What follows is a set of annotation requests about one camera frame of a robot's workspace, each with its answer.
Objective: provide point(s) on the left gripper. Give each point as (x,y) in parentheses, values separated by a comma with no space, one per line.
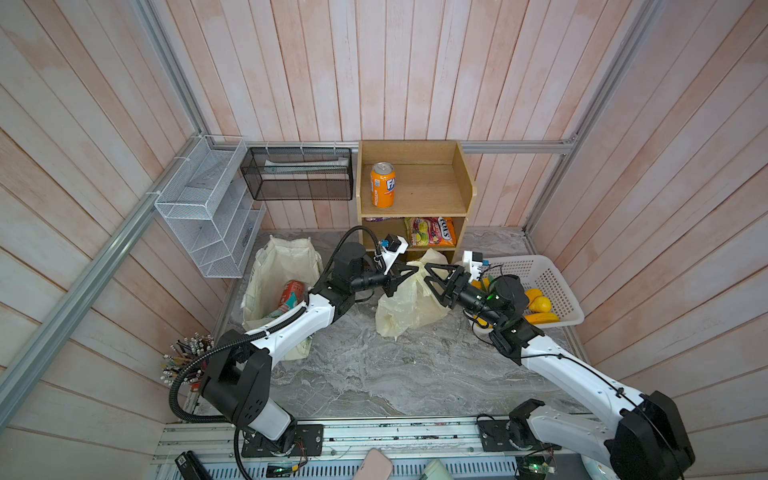
(395,276)

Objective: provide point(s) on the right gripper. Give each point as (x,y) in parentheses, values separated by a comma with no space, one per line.
(446,297)

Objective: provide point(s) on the orange print plastic bag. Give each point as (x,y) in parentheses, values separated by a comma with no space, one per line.
(413,305)

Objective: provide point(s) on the white plastic fruit basket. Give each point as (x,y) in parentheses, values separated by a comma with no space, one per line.
(539,272)

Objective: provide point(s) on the red cola can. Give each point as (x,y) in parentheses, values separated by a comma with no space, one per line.
(292,295)

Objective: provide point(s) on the cream canvas tote bag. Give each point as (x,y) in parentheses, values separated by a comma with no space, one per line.
(274,265)

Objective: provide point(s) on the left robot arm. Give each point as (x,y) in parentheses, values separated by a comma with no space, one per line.
(236,377)

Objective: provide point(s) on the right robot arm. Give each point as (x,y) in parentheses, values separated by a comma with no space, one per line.
(639,436)

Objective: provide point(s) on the colourful candy packet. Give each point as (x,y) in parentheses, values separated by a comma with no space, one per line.
(422,231)

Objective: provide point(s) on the orange snack packet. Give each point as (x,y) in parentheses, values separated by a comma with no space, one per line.
(442,232)

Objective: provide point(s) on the orange Fanta can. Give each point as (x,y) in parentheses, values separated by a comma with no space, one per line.
(383,181)

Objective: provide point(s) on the wooden two-tier shelf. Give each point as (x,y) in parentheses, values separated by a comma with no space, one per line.
(432,180)

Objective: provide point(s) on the yellow lemon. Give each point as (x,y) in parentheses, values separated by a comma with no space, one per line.
(540,304)

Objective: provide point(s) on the yellow mango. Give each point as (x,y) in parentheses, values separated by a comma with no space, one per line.
(541,318)

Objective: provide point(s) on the black mesh basket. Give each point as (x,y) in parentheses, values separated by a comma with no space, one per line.
(298,173)

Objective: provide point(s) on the pink phone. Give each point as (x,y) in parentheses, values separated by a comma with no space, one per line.
(375,466)

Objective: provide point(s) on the red pencil cup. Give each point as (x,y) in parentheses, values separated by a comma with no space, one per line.
(183,352)

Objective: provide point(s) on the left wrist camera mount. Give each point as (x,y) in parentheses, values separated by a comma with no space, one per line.
(390,249)

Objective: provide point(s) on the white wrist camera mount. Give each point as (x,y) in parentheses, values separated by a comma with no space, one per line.
(474,263)

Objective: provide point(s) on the white wire mesh rack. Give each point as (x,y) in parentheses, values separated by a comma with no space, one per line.
(207,205)

